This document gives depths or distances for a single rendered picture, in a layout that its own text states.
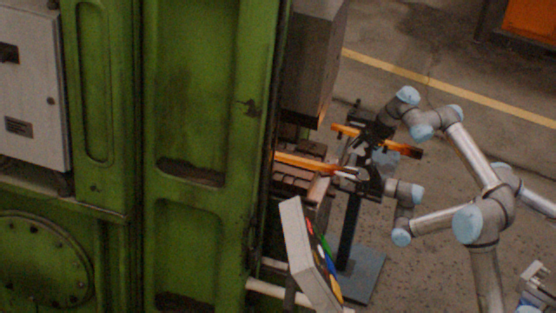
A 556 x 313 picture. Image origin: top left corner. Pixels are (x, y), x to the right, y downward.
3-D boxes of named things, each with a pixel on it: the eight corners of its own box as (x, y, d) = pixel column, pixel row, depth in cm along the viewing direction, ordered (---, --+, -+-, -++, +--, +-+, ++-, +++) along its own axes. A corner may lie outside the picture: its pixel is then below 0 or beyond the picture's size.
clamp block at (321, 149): (326, 156, 345) (328, 144, 341) (321, 167, 339) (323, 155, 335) (300, 149, 348) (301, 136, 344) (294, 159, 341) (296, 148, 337)
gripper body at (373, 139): (374, 152, 290) (394, 133, 282) (355, 138, 289) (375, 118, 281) (379, 141, 296) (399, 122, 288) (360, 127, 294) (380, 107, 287)
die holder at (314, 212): (327, 229, 374) (340, 156, 346) (304, 286, 345) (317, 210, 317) (216, 197, 384) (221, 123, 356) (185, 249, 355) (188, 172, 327)
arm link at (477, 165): (538, 210, 260) (458, 95, 280) (513, 220, 255) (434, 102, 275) (520, 227, 270) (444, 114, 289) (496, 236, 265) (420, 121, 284)
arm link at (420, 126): (446, 127, 272) (430, 102, 277) (420, 135, 267) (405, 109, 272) (436, 139, 279) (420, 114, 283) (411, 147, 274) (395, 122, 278)
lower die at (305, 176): (319, 172, 336) (321, 156, 331) (306, 201, 321) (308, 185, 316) (226, 146, 344) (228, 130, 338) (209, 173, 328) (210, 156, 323)
